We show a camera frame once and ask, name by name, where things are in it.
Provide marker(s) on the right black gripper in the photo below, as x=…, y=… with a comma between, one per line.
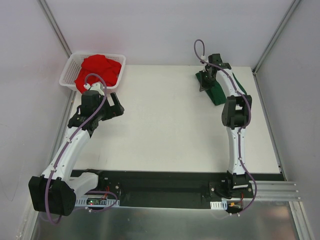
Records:
x=208, y=75

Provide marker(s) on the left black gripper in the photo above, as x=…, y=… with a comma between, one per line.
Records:
x=113, y=110

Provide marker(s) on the green t shirt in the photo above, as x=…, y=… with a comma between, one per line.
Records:
x=220, y=86

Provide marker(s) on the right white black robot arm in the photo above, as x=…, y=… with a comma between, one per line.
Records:
x=236, y=115

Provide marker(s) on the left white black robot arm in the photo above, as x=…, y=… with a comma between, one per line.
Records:
x=54, y=191

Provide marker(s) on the red t shirt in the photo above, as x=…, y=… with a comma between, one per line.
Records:
x=98, y=64

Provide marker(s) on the white plastic basket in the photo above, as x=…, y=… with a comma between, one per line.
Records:
x=73, y=66

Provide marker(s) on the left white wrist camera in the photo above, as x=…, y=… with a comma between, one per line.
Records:
x=98, y=86

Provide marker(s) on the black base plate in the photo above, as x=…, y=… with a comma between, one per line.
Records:
x=173, y=190

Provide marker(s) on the left slotted cable duct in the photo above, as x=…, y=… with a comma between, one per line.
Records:
x=96, y=202

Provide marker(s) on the slotted cable duct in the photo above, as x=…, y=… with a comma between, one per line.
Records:
x=219, y=205
x=96, y=202

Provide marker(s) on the right aluminium corner post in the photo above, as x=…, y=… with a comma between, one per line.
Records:
x=276, y=35

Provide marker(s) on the aluminium corner post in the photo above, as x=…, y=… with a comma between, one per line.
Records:
x=276, y=35
x=55, y=27

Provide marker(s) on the left aluminium corner post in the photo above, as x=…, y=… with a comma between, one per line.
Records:
x=55, y=27

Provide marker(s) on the right slotted cable duct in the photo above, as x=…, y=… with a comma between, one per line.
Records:
x=219, y=205

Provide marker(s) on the aluminium rail frame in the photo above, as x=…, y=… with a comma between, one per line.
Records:
x=283, y=191

